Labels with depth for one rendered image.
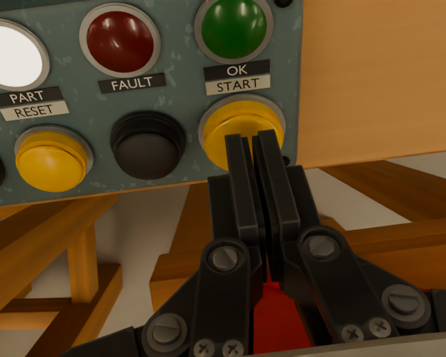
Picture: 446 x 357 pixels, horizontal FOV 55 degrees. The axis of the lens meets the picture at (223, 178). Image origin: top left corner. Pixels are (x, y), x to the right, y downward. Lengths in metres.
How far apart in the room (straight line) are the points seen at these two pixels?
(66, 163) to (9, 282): 0.44
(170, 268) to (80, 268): 0.63
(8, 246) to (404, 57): 0.50
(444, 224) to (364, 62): 0.21
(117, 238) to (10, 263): 0.60
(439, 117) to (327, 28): 0.06
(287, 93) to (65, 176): 0.08
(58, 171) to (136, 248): 1.01
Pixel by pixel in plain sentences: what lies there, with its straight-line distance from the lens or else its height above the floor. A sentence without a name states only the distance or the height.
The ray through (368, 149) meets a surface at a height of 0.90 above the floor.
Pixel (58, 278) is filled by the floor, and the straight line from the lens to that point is 1.25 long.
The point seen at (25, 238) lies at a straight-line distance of 0.63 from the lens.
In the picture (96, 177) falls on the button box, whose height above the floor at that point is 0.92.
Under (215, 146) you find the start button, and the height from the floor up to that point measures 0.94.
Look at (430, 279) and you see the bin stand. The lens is 0.35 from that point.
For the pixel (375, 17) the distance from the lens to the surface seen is 0.20.
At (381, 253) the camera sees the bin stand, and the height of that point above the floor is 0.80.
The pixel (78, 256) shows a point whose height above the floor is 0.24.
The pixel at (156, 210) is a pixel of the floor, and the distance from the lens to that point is 1.13.
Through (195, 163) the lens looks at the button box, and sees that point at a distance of 0.17.
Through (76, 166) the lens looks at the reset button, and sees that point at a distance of 0.16.
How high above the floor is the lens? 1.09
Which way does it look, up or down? 81 degrees down
